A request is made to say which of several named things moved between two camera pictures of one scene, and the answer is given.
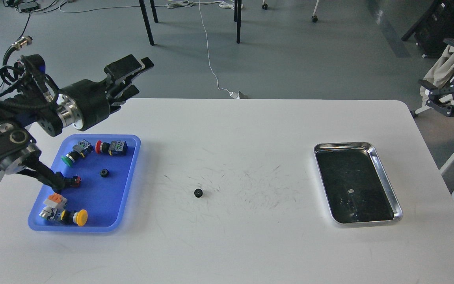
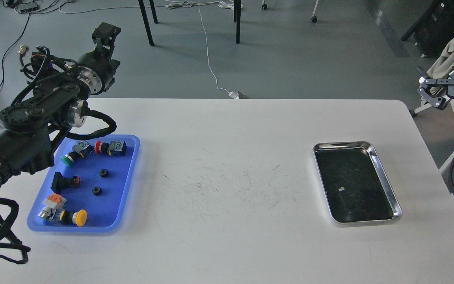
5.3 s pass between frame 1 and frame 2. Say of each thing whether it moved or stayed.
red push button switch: stayed
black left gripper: moved
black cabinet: stayed
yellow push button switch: stayed
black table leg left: stayed
